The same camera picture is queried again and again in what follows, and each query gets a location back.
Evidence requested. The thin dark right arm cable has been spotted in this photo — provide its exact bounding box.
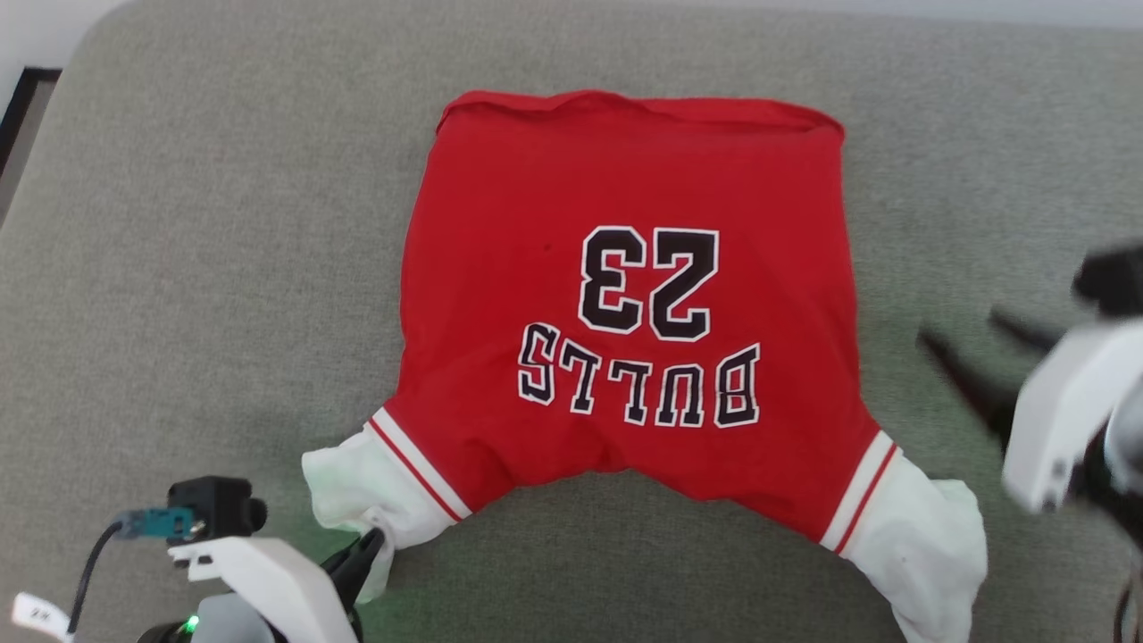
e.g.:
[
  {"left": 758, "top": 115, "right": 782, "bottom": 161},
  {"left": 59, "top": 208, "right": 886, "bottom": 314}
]
[{"left": 1114, "top": 549, "right": 1143, "bottom": 643}]

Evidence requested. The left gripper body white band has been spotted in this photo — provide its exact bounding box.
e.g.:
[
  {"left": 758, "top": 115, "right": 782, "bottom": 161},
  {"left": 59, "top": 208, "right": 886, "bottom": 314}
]
[{"left": 169, "top": 535, "right": 359, "bottom": 643}]

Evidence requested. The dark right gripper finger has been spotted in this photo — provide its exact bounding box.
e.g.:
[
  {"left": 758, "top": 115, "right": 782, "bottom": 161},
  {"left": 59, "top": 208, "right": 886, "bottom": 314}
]
[
  {"left": 918, "top": 326, "right": 1026, "bottom": 452},
  {"left": 989, "top": 306, "right": 1064, "bottom": 352}
]

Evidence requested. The grey fabric sofa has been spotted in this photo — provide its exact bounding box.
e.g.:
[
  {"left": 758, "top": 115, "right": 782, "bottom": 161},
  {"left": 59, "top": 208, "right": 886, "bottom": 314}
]
[{"left": 0, "top": 0, "right": 1143, "bottom": 643}]

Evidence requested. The black baseboard strip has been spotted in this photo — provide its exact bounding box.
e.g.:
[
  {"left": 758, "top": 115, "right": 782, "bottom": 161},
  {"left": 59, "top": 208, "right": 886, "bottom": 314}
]
[{"left": 0, "top": 67, "right": 63, "bottom": 180}]

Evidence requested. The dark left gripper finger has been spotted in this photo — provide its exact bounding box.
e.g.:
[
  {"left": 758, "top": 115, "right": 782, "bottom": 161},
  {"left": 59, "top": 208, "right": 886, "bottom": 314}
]
[{"left": 321, "top": 526, "right": 388, "bottom": 608}]

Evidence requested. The red jersey with white sleeves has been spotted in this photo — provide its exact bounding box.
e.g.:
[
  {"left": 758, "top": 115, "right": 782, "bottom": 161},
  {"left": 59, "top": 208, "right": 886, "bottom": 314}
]
[{"left": 302, "top": 88, "right": 990, "bottom": 643}]

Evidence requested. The white cable label tag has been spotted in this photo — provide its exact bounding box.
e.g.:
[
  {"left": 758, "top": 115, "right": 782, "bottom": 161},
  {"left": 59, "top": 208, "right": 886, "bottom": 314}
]
[{"left": 11, "top": 591, "right": 73, "bottom": 643}]

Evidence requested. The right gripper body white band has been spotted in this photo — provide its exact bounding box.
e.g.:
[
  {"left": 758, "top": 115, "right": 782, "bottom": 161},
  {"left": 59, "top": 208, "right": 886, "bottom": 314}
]
[{"left": 1004, "top": 319, "right": 1143, "bottom": 515}]

